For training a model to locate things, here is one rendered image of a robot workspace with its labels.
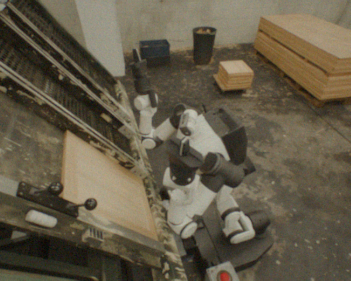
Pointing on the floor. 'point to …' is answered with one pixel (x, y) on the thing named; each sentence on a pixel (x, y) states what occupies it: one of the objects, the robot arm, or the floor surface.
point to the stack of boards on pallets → (313, 56)
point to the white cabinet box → (102, 33)
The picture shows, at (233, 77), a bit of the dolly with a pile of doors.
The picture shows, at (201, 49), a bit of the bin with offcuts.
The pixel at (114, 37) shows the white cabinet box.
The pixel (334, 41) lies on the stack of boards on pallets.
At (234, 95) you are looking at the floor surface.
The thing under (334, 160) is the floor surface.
